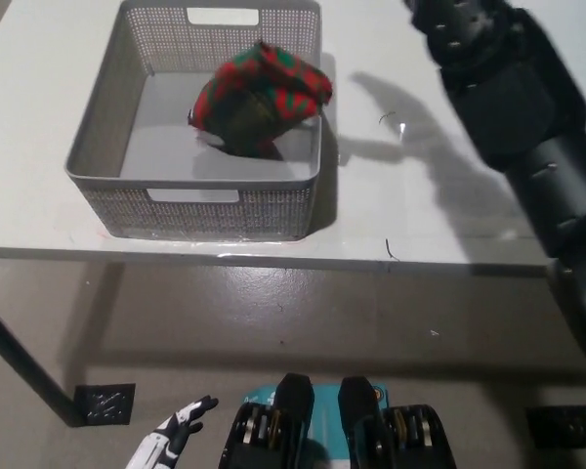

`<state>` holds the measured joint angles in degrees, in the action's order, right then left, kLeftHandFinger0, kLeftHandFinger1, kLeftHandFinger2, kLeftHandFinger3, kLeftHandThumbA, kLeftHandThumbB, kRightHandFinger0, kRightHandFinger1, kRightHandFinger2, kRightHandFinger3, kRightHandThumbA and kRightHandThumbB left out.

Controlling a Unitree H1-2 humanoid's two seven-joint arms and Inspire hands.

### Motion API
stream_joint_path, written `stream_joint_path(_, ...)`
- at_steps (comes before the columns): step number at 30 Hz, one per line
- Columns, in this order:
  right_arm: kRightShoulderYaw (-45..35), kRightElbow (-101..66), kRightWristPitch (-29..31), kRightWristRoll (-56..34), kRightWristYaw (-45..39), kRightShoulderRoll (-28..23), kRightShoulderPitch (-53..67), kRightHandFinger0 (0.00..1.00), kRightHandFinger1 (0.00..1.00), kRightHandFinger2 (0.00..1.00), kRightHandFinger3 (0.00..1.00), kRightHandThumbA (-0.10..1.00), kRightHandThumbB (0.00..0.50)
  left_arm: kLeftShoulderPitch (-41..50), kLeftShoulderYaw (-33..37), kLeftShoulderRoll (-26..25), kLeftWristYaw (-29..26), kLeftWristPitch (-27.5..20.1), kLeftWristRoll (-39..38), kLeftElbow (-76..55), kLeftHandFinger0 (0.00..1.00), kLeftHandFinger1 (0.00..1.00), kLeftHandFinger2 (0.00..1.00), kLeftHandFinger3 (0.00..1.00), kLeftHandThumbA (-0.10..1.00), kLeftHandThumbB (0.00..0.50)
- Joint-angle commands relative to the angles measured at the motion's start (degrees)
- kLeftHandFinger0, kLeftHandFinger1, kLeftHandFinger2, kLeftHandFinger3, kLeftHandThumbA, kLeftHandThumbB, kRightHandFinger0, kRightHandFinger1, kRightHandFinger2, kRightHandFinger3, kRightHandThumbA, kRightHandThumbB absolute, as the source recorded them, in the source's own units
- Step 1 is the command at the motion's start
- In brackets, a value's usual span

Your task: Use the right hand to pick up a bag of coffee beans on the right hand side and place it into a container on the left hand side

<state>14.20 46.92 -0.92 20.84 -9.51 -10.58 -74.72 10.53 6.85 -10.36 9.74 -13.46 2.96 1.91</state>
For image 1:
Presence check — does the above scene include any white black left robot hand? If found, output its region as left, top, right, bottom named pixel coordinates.
left=124, top=395, right=220, bottom=469

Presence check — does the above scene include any red green coffee bean bag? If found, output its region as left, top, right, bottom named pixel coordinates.
left=186, top=41, right=335, bottom=160

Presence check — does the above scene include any black metal table leg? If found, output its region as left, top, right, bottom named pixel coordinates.
left=0, top=297, right=87, bottom=429

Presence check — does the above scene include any grey perforated plastic basket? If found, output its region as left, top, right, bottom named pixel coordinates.
left=63, top=0, right=323, bottom=239

